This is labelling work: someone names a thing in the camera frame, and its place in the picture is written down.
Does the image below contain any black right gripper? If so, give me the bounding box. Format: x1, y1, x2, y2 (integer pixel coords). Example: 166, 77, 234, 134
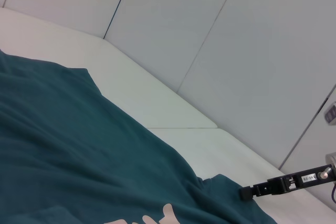
239, 164, 334, 202

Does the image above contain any teal t-shirt with FREE print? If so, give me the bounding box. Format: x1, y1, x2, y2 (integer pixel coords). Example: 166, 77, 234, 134
0, 49, 278, 224

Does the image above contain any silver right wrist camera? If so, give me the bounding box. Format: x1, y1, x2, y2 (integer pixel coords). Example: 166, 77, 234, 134
323, 100, 336, 125

